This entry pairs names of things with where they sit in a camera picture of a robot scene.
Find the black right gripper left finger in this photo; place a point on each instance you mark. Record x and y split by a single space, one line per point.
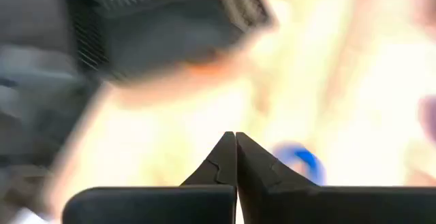
218 173

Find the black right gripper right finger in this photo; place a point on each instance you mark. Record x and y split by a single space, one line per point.
259 183

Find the orange rubber band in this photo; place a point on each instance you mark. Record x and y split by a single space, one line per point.
207 69

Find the black slotted plastic basket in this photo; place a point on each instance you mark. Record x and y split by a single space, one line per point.
163 36

